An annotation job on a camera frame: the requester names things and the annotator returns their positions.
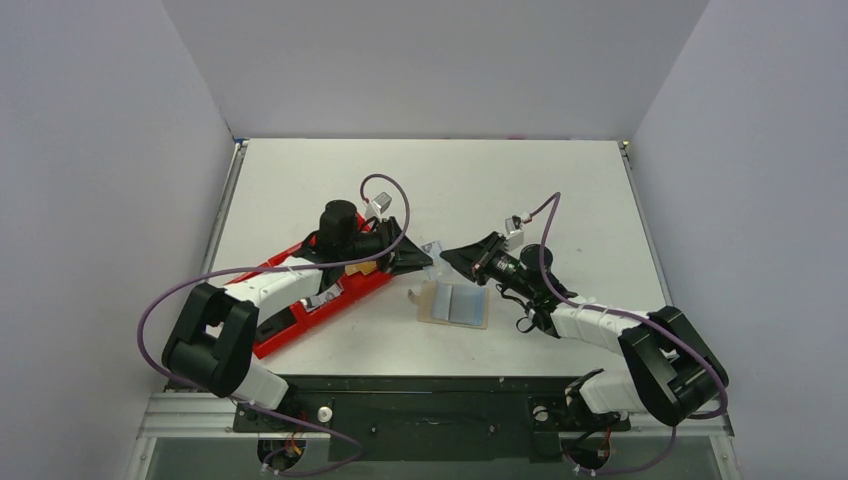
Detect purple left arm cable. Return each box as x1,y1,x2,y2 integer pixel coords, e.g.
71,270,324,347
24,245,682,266
136,173,412,478

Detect gold card in tray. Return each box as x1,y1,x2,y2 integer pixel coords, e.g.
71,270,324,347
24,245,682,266
344,261,379,276

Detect red plastic tray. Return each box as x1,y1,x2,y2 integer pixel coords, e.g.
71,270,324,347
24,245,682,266
224,211,400,359

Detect aluminium frame rail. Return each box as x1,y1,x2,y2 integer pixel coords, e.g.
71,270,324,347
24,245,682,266
137,392,291,439

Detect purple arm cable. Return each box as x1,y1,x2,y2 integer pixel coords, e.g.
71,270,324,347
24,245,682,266
136,173,412,478
513,192,730,477

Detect white VIP diamond card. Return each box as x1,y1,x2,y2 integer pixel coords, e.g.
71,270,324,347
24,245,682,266
421,240,454,281

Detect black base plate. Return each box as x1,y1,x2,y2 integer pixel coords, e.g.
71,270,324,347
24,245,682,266
165,374,657,463

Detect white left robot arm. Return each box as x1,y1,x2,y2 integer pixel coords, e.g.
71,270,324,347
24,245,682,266
162,200,433,430

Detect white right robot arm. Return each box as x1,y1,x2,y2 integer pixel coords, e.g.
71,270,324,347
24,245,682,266
440,233,729,427

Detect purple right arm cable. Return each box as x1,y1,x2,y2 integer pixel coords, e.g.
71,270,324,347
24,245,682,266
513,192,730,477

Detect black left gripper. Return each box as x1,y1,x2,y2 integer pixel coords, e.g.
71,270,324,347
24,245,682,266
340,218,432,276

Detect silver striped card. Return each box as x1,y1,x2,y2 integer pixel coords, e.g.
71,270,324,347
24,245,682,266
300,284,344,312

